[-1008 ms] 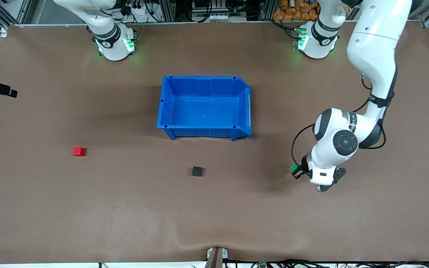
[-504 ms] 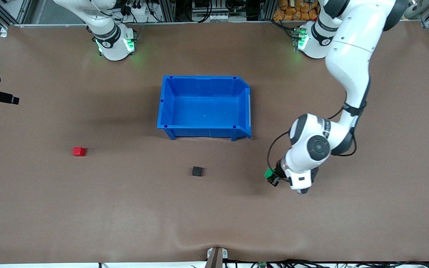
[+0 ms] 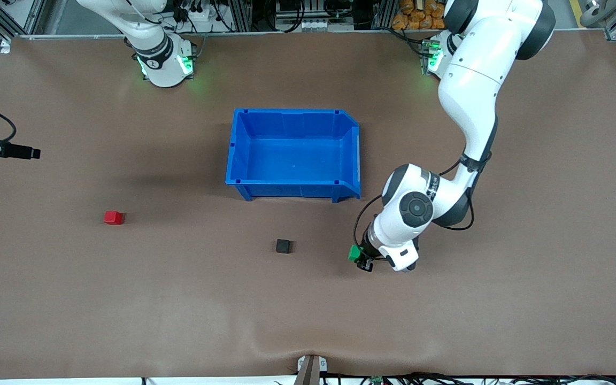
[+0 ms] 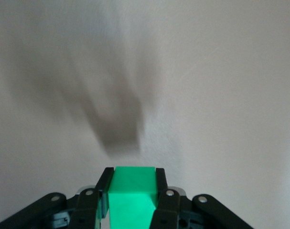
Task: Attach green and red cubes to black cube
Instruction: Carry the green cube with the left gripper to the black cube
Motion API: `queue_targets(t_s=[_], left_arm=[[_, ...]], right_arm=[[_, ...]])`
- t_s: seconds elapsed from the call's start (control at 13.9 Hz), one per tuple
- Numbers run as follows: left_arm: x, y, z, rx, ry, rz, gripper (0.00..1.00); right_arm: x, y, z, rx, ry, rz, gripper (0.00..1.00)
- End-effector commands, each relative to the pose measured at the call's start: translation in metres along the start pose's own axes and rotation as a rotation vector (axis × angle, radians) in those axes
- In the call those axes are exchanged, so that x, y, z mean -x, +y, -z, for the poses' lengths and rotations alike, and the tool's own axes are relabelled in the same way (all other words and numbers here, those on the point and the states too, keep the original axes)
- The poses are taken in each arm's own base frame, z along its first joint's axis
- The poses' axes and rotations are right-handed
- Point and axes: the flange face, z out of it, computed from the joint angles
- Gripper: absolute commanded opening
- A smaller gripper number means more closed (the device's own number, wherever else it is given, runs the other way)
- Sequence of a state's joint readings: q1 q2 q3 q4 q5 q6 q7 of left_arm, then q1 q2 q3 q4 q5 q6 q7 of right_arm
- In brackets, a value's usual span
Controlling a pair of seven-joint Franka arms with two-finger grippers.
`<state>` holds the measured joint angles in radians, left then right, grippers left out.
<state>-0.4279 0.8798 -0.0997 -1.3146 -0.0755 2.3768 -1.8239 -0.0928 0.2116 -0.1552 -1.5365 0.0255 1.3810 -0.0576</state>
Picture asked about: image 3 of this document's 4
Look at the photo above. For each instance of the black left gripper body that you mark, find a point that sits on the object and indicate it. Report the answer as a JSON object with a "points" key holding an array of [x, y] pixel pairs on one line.
{"points": [[367, 251]]}

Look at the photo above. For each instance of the green cube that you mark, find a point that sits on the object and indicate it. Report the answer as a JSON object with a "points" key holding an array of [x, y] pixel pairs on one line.
{"points": [[354, 252]]}

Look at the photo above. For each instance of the black cube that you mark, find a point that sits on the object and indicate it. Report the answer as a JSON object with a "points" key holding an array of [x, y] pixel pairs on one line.
{"points": [[283, 246]]}

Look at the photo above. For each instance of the red cube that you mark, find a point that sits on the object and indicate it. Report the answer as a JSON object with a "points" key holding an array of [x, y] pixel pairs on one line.
{"points": [[113, 217]]}

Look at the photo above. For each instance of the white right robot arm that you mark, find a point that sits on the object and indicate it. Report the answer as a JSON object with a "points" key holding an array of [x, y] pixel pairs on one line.
{"points": [[153, 53]]}

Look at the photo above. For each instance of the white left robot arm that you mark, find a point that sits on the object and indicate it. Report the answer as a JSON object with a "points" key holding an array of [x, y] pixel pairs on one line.
{"points": [[474, 64]]}

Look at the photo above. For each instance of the blue plastic storage bin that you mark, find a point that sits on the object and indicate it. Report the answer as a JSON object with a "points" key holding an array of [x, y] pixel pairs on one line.
{"points": [[294, 160]]}

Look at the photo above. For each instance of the small green connector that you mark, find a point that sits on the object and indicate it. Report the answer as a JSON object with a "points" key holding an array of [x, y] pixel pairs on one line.
{"points": [[376, 379]]}

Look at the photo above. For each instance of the brown table mat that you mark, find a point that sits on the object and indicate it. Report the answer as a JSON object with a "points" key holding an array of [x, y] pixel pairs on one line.
{"points": [[126, 299]]}

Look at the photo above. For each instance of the white terminal block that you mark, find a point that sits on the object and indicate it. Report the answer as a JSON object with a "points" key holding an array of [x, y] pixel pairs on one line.
{"points": [[318, 24]]}

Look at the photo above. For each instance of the white power strip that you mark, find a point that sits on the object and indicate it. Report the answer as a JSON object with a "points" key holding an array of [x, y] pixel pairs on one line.
{"points": [[201, 15]]}

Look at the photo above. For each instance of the orange packaged items pile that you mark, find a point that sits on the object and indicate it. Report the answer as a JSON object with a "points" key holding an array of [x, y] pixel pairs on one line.
{"points": [[420, 13]]}

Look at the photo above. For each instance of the grey equipment box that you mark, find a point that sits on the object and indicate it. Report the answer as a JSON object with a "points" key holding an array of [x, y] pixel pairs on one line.
{"points": [[289, 6]]}

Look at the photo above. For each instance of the metal table clamp bracket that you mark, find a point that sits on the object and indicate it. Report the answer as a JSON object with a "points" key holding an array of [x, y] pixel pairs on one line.
{"points": [[310, 369]]}

